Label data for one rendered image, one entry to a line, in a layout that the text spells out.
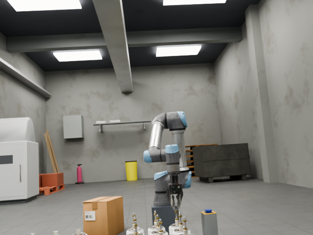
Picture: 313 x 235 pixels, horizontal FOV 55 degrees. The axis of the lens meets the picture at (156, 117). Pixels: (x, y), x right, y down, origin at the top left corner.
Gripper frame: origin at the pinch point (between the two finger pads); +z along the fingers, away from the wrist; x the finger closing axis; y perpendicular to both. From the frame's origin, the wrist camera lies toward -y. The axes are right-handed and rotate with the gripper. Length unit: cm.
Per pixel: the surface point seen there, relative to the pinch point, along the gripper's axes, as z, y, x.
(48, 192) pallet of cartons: 29, -487, -226
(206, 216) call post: 4.4, 7.4, 15.3
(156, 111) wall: -175, -790, 28
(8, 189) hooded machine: 8, -368, -256
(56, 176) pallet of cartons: 1, -546, -226
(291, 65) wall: -164, -305, 235
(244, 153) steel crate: -24, -489, 202
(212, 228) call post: 10.7, 7.1, 18.3
